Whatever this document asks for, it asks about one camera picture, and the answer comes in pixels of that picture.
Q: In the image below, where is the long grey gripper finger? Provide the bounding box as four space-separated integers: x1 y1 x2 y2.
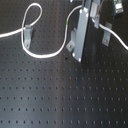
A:
72 0 92 62

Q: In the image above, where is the short grey gripper finger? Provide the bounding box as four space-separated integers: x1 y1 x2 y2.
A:
90 1 102 19

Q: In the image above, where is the white cable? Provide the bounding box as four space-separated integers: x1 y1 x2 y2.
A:
0 2 128 60

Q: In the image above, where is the middle grey metal clip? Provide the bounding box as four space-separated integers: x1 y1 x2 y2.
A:
66 28 77 52

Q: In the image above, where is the grey metal clip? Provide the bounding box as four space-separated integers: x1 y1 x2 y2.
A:
24 25 33 49
66 28 77 52
102 22 112 46

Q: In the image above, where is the grey device with green label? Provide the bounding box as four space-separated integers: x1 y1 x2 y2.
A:
113 0 124 17

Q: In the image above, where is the right grey metal clip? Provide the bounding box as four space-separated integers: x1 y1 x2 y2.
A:
102 22 112 46

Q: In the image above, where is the left grey metal clip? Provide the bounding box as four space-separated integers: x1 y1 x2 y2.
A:
24 25 33 49

